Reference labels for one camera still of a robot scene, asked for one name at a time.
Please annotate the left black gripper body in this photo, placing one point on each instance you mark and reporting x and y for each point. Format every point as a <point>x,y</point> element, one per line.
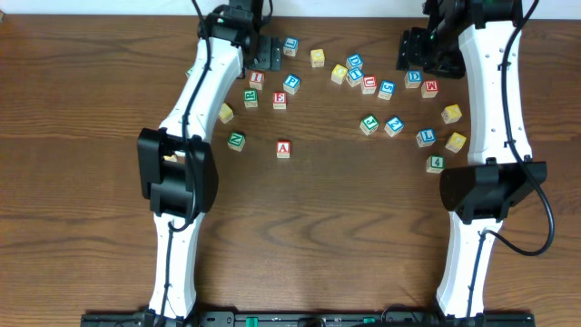
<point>262,51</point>

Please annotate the red E block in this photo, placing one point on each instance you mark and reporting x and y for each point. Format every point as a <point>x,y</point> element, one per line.
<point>279,101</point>

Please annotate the yellow tilted block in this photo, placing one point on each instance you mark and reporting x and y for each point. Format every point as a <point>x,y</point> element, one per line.
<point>226,114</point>

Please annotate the green R block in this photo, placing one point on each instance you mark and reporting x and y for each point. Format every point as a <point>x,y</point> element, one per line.
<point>250,98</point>

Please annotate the red I block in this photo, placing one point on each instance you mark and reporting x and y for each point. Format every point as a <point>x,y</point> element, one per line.
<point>256,80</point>

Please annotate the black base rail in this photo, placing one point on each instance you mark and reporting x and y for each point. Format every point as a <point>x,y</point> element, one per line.
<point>392,317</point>

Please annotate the red U block centre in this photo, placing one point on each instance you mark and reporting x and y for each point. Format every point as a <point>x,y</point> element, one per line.
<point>369,84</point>

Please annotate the yellow block centre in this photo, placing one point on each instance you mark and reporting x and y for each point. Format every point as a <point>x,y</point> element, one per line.
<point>338,74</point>

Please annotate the green N block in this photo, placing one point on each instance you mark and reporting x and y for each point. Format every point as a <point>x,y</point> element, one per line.
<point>236,141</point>

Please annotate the blue D block centre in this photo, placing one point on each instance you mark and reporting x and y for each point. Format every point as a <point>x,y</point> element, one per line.
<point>354,61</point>

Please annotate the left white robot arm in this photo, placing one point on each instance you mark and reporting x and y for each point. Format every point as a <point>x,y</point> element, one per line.
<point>177,170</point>

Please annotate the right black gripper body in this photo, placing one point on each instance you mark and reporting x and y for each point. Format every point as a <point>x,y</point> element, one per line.
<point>438,54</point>

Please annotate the blue P block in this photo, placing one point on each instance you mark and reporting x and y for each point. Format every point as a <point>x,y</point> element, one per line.
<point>291,84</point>

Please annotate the blue 5 block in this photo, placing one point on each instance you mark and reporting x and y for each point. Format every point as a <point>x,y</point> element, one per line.
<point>386,90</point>

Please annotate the blue L block top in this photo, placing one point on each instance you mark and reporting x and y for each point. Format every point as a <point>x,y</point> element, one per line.
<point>290,46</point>

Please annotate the green J block right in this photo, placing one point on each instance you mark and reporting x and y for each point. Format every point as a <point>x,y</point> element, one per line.
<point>369,124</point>

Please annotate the yellow block right upper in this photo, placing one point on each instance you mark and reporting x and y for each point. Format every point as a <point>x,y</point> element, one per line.
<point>451,114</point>

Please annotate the blue d block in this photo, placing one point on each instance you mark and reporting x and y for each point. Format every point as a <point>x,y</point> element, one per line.
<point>354,61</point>
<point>413,79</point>

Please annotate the yellow K block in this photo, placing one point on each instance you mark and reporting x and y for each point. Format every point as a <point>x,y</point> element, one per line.
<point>171,158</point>

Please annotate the green 4 block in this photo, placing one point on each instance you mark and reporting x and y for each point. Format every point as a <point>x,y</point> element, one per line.
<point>435,164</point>

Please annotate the red M block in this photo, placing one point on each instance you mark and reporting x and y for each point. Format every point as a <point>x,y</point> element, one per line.
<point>429,89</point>

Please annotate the blue D block right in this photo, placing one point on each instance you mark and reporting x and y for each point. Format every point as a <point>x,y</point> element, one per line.
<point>413,79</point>

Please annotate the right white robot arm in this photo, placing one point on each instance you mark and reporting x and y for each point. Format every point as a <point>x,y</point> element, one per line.
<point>479,40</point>

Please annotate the yellow O block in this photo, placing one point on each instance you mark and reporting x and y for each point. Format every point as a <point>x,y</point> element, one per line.
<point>317,58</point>

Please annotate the blue 2 block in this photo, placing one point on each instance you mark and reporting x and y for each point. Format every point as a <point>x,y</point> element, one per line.
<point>394,126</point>

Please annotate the yellow C block right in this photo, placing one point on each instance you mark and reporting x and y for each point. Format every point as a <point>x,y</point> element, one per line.
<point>455,142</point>

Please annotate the blue L block right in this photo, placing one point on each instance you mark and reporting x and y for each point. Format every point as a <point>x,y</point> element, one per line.
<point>426,137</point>

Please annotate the red A block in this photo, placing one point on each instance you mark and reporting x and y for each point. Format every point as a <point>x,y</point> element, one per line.
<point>283,150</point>

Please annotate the blue l block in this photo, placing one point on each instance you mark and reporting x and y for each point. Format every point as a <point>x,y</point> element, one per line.
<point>426,137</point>
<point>290,46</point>

